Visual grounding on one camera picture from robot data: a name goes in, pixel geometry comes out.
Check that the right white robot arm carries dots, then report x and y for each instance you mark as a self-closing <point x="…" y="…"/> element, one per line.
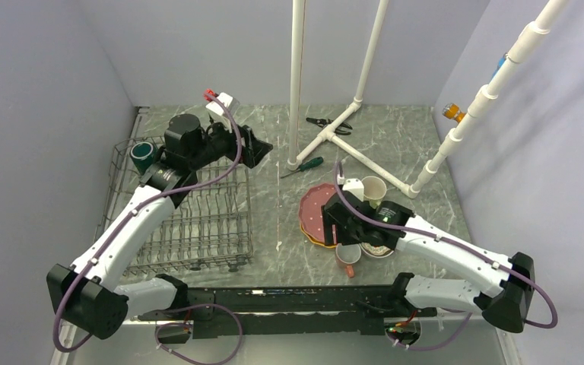
<point x="496" y="286"/>

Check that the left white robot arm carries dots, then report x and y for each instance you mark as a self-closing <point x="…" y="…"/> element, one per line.
<point x="87" y="293"/>

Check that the white PVC diagonal pipe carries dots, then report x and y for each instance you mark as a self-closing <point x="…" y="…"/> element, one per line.
<point x="528" y="40"/>

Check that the black pliers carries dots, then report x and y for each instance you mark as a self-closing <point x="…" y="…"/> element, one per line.
<point x="343" y="129"/>

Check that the white PVC pipe frame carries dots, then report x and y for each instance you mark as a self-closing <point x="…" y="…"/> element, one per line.
<point x="295" y="156"/>

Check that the cream yellow-green cup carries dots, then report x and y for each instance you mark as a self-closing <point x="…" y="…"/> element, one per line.
<point x="374" y="190"/>

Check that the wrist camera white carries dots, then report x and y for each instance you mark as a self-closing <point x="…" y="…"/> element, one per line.
<point x="217" y="107"/>
<point x="353" y="186"/>

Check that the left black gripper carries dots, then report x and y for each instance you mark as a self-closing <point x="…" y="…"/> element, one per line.
<point x="254" y="149"/>

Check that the patterned floral bowl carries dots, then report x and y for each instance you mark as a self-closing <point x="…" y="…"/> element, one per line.
<point x="375" y="252"/>

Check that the green handled screwdriver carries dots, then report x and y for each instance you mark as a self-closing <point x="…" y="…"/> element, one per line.
<point x="315" y="162"/>

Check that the pink mug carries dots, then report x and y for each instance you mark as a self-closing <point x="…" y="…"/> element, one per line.
<point x="346" y="257"/>

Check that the dark green mug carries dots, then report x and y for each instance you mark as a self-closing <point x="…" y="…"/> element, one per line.
<point x="143" y="155"/>

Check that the pink dotted plate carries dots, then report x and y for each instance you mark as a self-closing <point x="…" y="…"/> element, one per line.
<point x="310" y="209"/>

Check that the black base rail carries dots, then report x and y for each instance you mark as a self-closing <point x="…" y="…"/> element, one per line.
<point x="362" y="309"/>

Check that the yellow plate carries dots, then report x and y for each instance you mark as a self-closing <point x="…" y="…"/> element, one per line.
<point x="316" y="242"/>

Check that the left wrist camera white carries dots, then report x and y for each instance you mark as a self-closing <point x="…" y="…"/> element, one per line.
<point x="217" y="107"/>

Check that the grey wire dish rack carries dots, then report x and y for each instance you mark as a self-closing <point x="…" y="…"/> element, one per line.
<point x="211" y="227"/>

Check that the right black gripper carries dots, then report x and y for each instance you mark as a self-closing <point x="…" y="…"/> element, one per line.
<point x="341" y="236"/>

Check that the orange yellow wall fitting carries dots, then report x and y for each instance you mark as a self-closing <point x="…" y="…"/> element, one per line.
<point x="453" y="112"/>

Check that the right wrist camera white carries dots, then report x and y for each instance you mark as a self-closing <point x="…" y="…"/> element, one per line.
<point x="353" y="186"/>

